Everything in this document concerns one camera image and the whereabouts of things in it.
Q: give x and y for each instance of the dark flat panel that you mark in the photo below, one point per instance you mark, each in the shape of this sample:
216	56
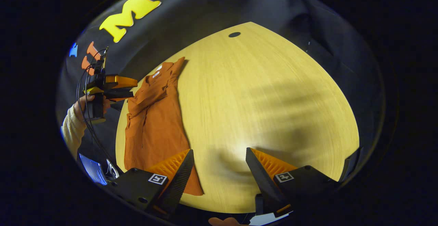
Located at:
350	164

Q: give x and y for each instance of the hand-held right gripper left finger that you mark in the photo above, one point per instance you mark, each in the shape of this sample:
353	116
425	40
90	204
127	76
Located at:
179	181

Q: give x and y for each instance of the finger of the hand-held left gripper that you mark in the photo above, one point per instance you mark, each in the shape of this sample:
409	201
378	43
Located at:
121	81
118	94

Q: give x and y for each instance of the blue lit computer screen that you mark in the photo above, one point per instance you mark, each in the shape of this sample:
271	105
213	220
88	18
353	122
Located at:
94	169

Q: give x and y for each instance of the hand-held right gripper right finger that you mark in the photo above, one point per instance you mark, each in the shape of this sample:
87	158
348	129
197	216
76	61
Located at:
261	178

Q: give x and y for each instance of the black backdrop cloth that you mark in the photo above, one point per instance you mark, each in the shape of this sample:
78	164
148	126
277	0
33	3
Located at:
205	10

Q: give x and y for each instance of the orange button-up shirt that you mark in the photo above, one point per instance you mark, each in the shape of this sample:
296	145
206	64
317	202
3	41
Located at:
154	127

